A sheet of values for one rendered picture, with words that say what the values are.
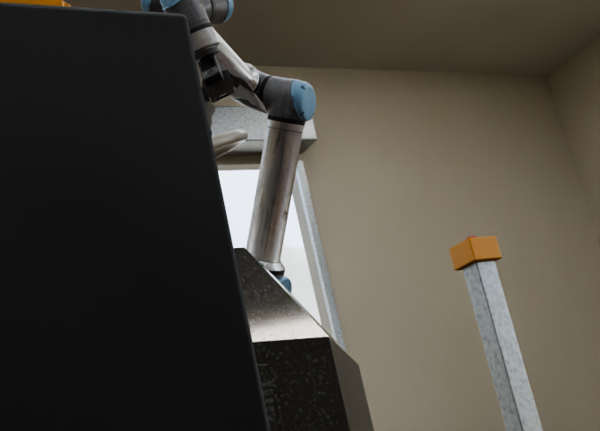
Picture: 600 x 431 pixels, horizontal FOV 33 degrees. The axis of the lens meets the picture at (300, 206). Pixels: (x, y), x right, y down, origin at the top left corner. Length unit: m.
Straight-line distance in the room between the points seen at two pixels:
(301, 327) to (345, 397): 0.13
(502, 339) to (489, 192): 5.94
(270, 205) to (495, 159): 6.54
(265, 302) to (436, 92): 7.76
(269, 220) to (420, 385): 5.24
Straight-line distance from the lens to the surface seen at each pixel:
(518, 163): 9.57
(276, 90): 2.99
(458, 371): 8.37
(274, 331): 1.59
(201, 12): 2.43
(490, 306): 3.34
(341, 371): 1.61
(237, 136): 2.31
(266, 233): 3.01
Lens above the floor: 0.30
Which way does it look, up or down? 18 degrees up
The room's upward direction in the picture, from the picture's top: 13 degrees counter-clockwise
